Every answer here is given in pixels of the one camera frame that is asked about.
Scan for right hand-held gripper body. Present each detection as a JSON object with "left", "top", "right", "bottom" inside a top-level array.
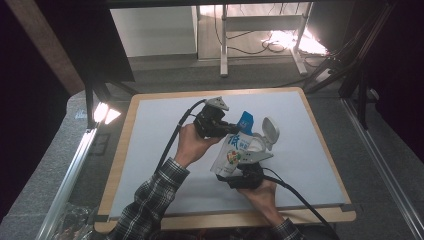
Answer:
[{"left": 229, "top": 149, "right": 275, "bottom": 191}]

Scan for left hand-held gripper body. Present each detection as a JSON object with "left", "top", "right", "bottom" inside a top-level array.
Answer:
[{"left": 193, "top": 96, "right": 231, "bottom": 140}]

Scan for white and blue milk pouch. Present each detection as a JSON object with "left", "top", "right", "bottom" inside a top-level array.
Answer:
[{"left": 209, "top": 110, "right": 255, "bottom": 179}]

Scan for white lidded cup with handle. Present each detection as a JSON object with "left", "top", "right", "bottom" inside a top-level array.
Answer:
[{"left": 248, "top": 116, "right": 281, "bottom": 158}]

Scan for person's right hand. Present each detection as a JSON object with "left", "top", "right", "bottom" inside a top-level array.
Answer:
[{"left": 237, "top": 179, "right": 285, "bottom": 228}]

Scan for person's left hand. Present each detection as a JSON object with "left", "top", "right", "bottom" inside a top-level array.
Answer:
[{"left": 173, "top": 123, "right": 224, "bottom": 169}]

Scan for white table mat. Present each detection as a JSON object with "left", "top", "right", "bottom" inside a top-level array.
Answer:
[{"left": 109, "top": 91, "right": 346, "bottom": 220}]

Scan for white cabinet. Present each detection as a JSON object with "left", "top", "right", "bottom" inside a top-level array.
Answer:
[{"left": 109, "top": 5, "right": 200, "bottom": 58}]

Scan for black lamp stand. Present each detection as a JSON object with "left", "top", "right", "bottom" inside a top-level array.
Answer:
[{"left": 84, "top": 74, "right": 139, "bottom": 130}]

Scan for black tripod stand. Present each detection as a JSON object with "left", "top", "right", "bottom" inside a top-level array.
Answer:
[{"left": 303, "top": 0, "right": 398, "bottom": 131}]

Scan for clear plastic bag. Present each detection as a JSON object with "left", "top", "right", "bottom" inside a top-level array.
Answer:
[{"left": 49, "top": 203, "right": 98, "bottom": 240}]

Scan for wooden beam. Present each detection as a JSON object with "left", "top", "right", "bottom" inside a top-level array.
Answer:
[{"left": 4, "top": 0, "right": 86, "bottom": 96}]

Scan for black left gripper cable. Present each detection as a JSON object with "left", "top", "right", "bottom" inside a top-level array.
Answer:
[{"left": 155, "top": 98, "right": 208, "bottom": 173}]

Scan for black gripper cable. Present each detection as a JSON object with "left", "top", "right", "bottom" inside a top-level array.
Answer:
[
  {"left": 155, "top": 98, "right": 208, "bottom": 173},
  {"left": 262, "top": 167, "right": 339, "bottom": 240}
]

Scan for white board wooden frame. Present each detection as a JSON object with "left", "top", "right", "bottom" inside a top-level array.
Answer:
[{"left": 94, "top": 86, "right": 357, "bottom": 234}]

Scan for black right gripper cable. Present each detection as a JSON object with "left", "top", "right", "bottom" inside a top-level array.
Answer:
[{"left": 262, "top": 167, "right": 339, "bottom": 240}]

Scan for white metal desk frame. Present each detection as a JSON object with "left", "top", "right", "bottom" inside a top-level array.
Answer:
[{"left": 219, "top": 2, "right": 314, "bottom": 78}]

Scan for black floor cables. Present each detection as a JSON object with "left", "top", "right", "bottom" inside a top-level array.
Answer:
[{"left": 213, "top": 3, "right": 301, "bottom": 56}]

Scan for aluminium rail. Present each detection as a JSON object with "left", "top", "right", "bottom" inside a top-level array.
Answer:
[
  {"left": 34, "top": 128, "right": 99, "bottom": 240},
  {"left": 341, "top": 98, "right": 424, "bottom": 240}
]

